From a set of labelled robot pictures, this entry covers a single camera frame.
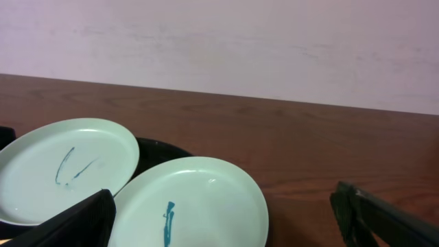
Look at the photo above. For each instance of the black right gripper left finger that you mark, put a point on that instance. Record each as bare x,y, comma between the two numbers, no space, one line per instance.
86,224

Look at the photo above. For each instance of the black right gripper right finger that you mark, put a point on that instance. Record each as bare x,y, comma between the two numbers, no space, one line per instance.
362,216

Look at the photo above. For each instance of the mint plate with curved mark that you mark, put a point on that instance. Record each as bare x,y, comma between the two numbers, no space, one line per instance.
65,168

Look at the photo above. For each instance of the mint plate with straight mark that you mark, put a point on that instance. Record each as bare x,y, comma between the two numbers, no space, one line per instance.
191,202

